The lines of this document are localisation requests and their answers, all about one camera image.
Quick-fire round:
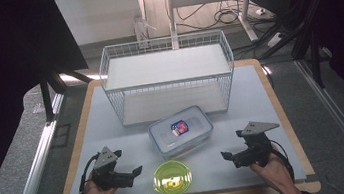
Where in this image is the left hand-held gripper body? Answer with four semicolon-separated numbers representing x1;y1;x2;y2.
87;143;136;193

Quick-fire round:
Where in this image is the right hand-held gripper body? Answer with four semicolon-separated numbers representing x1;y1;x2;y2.
234;117;286;171

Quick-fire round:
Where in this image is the green plastic bowl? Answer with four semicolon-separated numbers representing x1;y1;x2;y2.
149;157;196;194

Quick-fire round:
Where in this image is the clear container with blue lid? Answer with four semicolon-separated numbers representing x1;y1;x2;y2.
145;102;218;163

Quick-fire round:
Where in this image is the white wire shelf rack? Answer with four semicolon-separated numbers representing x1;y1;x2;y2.
95;27;243;131

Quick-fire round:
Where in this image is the grey table mat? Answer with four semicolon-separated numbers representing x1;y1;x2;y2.
50;58;308;194

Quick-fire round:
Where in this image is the wooden table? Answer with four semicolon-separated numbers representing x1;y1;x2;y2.
39;50;324;194

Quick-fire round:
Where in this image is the dark floor vent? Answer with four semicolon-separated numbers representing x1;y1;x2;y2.
48;122;76;149

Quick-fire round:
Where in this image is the black metal stand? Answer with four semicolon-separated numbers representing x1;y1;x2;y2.
37;64;99;124
288;28;328;93

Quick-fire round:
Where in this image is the white power strip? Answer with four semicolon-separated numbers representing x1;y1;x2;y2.
264;30;286;49

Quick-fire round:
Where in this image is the white upright socket strip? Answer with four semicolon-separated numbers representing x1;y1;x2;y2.
131;11;160;51

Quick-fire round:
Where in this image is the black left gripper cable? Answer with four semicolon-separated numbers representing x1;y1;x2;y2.
73;152;106;194

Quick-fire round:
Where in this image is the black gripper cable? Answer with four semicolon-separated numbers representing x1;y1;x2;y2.
267;136;297;186
73;152;106;194

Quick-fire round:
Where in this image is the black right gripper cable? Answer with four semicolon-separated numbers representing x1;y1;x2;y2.
267;136;297;186

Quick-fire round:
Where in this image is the bundle of black floor cables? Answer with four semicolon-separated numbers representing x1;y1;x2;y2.
173;0;274;34

